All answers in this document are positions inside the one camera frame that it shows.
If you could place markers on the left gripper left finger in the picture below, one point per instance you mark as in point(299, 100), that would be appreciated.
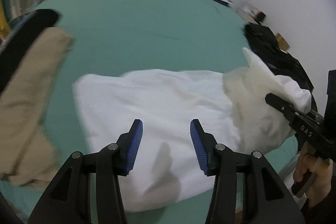
point(67, 198)

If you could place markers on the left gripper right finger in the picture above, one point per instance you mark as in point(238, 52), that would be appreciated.
point(265, 197)

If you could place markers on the white t-shirt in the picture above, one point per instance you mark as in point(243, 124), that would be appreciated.
point(231, 106)

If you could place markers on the black clothes pile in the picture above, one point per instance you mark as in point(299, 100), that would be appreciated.
point(263, 43)

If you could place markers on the right hand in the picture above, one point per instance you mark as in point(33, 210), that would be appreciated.
point(323, 170)

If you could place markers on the beige trousers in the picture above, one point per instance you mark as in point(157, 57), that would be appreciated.
point(27, 155)

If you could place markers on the green bed sheet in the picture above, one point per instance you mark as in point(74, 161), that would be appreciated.
point(112, 37)

